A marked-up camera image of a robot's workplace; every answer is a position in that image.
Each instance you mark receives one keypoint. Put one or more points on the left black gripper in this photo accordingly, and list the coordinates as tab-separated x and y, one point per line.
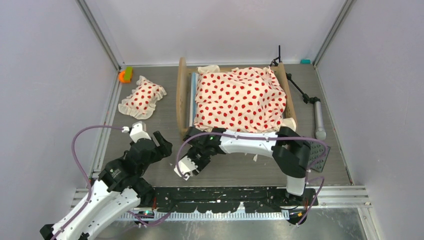
163	149

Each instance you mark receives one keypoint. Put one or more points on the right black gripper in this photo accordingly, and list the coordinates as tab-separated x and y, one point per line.
190	155

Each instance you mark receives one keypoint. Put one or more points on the strawberry print small pillow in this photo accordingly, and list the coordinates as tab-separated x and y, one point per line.
141	103

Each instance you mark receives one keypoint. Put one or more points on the strawberry print ruffled blanket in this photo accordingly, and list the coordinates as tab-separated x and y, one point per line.
247	100

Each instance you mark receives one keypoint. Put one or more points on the blue striped mattress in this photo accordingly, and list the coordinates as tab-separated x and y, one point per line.
192	104

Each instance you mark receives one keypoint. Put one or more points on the wooden pet bed frame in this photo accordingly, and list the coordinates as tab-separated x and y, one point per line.
183	90

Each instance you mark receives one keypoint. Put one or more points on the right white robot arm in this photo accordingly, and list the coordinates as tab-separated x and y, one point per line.
290	151

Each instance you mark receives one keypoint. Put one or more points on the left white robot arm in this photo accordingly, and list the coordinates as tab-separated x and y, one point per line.
118	188

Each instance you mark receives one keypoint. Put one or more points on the orange green toy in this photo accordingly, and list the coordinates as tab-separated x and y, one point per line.
125	76

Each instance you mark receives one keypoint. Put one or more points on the black perforated pad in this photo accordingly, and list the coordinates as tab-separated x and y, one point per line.
318	155

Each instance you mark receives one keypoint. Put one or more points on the teal small block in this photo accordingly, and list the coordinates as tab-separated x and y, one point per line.
306	61

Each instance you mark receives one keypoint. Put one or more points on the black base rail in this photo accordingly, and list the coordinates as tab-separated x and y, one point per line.
247	203

